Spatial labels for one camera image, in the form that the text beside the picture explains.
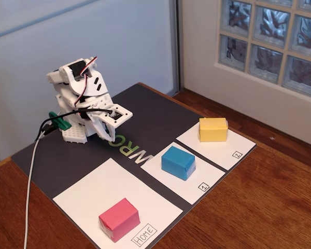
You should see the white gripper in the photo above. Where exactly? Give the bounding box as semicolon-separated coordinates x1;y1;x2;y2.
76;93;117;143

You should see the blue box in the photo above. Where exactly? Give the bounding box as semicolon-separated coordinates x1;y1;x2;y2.
161;145;196;181

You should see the white home zone sheet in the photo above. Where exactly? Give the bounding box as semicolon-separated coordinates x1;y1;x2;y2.
52;157;184;249

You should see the pink box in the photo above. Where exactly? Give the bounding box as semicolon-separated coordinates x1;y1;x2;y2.
98;198;141;243

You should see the yellow box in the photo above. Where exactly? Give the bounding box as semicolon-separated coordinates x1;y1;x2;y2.
199;117;229;143

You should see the white zone one sheet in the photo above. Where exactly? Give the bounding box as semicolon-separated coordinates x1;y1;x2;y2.
140;142;226;205

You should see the white zone two sheet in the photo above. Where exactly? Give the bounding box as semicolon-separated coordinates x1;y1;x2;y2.
176;121;257;171

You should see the green clamp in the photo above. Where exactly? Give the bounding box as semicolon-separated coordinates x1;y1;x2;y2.
48;111;73;131

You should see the dark grey mat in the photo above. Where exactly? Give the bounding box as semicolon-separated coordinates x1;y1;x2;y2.
10;82;257;249

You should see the glass block window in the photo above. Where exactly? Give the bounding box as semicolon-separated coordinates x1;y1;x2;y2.
214;0;311;101

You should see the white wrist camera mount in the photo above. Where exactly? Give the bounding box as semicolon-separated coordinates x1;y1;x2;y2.
101;103;134;128

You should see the red white black servo wire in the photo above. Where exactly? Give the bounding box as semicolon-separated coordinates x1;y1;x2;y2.
74;56;98;107

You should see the black cable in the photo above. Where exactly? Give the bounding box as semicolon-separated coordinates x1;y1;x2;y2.
35;108;114;142

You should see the white cable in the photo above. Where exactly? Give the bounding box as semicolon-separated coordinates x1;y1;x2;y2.
23;130;46;249

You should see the grey metal door frame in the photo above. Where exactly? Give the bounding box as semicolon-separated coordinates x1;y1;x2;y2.
169;0;185;96

